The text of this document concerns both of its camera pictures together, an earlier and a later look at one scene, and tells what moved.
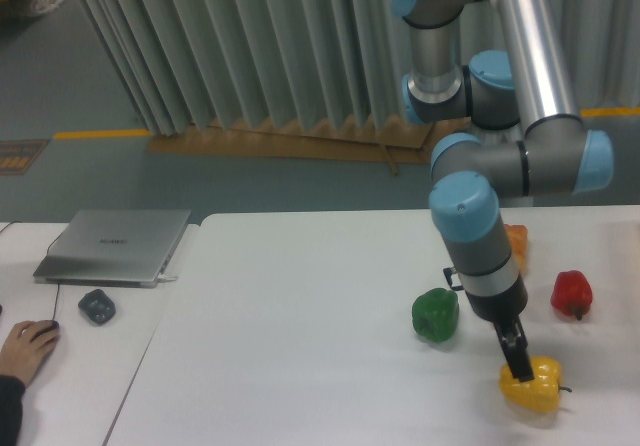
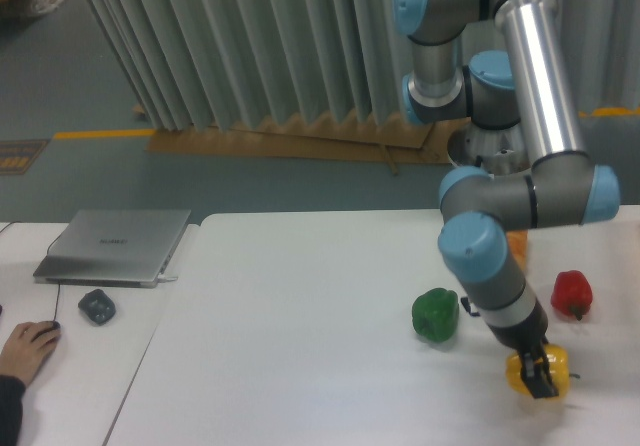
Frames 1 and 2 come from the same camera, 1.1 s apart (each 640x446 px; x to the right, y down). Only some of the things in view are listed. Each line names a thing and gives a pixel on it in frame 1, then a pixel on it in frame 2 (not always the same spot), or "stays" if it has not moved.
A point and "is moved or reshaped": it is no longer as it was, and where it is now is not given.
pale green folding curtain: (326, 47) stays
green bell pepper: (435, 314) stays
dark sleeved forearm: (12, 391) stays
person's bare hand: (28, 345) stays
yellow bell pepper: (540, 394) is moved or reshaped
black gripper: (504, 309) to (525, 338)
